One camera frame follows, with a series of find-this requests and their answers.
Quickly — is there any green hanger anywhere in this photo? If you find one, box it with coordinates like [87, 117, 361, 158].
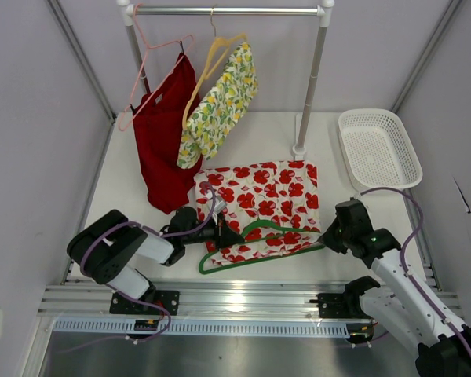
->
[198, 220, 325, 275]

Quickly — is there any lemon print garment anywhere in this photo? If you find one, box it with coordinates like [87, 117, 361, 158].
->
[177, 42, 258, 170]

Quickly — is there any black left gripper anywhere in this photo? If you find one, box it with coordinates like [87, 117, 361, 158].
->
[182, 210, 243, 251]

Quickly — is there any red dress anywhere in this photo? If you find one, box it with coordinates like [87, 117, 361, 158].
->
[133, 53, 202, 214]

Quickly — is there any red poppy print skirt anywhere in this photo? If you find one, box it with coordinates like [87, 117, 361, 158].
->
[195, 160, 321, 270]

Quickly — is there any slotted cable duct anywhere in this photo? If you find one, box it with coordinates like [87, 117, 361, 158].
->
[53, 317, 350, 339]

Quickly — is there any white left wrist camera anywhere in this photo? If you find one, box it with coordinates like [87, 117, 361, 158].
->
[210, 195, 227, 215]

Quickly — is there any white plastic basket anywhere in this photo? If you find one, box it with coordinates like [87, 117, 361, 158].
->
[338, 108, 423, 192]

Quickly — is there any metal clothes rack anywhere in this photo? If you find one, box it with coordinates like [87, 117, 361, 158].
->
[117, 1, 335, 160]

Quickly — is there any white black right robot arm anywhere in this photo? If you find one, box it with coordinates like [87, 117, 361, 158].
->
[319, 198, 471, 376]

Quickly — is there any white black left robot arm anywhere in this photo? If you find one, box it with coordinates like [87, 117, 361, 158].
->
[67, 207, 244, 314]

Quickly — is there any yellow hanger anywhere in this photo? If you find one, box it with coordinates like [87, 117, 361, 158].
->
[182, 5, 247, 130]

